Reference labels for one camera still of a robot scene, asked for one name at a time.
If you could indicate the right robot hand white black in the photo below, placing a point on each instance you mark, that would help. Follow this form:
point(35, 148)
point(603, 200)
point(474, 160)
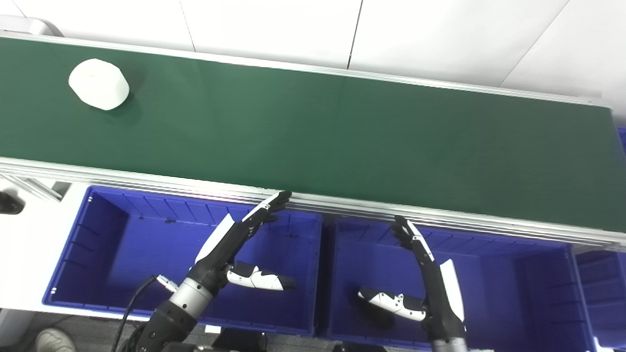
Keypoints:
point(440, 298)

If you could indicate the grey shoe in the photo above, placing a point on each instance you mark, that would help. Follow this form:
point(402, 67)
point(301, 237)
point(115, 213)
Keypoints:
point(54, 341)

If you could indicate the black robot torso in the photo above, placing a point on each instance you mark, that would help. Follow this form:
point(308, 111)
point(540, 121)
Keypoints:
point(242, 340)

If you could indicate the blue plastic bin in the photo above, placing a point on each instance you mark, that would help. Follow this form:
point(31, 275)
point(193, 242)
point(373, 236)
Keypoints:
point(132, 254)
point(622, 142)
point(604, 293)
point(508, 288)

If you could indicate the grey conveyor end cover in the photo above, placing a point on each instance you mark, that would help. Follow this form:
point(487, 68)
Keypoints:
point(29, 24)

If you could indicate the aluminium conveyor support strut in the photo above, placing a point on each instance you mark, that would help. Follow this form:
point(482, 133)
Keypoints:
point(34, 188)

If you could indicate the green conveyor belt aluminium frame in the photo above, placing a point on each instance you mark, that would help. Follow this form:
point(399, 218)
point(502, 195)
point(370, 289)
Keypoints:
point(342, 137)

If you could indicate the white cylindrical part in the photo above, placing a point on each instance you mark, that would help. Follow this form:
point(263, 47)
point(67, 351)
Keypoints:
point(99, 83)

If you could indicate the black cylindrical part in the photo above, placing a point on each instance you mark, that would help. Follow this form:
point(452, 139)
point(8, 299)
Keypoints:
point(9, 203)

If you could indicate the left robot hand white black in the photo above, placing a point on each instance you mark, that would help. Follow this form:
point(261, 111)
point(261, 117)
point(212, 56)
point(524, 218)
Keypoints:
point(222, 254)

